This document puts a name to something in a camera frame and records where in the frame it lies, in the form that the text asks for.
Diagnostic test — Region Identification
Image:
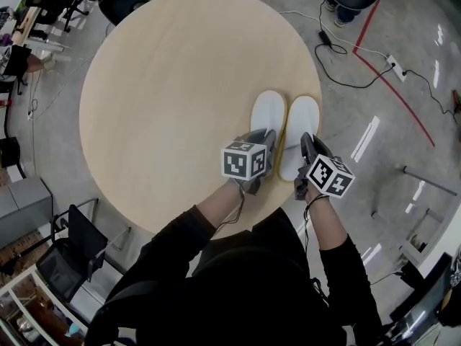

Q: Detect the black floor cable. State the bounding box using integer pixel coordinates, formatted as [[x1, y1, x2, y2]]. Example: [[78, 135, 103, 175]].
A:
[[314, 43, 394, 89], [403, 68, 459, 117]]

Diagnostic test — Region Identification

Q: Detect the white metal shelf rack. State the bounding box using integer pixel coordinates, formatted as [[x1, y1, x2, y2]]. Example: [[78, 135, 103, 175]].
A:
[[0, 265, 94, 346]]

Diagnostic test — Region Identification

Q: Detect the person's left forearm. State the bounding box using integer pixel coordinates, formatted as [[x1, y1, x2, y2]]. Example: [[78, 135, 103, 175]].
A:
[[194, 178, 249, 236]]

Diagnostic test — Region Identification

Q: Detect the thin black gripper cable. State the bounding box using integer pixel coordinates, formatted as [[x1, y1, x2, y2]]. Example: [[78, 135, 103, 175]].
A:
[[303, 192, 331, 302], [215, 187, 249, 226]]

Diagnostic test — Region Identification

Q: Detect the white slipper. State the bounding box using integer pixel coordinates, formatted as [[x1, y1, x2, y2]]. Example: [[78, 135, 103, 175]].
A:
[[250, 90, 289, 178], [279, 94, 322, 185]]

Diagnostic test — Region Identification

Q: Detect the black mesh folding chair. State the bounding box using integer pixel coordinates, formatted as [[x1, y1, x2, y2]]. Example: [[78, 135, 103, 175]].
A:
[[35, 198, 133, 304]]

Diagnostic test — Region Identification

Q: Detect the person's right forearm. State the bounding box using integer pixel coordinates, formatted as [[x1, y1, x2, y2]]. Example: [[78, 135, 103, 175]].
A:
[[305, 192, 351, 252]]

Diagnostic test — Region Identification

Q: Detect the black monitor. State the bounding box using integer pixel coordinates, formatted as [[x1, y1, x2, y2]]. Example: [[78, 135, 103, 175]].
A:
[[388, 252, 461, 338]]

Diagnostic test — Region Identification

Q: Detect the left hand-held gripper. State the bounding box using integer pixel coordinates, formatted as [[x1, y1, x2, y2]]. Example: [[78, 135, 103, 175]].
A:
[[220, 128, 278, 197]]

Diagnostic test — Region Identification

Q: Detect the white desk with grey legs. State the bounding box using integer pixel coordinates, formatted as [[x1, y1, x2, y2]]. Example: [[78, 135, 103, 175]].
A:
[[370, 165, 461, 288]]

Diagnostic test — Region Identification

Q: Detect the cluttered wooden desk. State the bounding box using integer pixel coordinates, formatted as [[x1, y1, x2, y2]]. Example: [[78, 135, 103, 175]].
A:
[[12, 5, 73, 64]]

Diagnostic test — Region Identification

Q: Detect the person's black clothed body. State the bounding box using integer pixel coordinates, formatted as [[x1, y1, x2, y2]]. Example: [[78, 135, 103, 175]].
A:
[[85, 203, 383, 346]]

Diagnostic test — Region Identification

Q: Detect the black floor box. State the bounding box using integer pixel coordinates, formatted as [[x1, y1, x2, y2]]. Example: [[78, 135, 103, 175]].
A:
[[0, 136, 27, 179]]

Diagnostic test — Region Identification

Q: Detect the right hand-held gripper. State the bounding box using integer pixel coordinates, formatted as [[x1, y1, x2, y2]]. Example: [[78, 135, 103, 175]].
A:
[[293, 131, 357, 201]]

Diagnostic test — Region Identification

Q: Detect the grey metal cabinet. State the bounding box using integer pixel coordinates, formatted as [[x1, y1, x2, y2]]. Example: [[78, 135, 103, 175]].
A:
[[0, 177, 54, 250]]

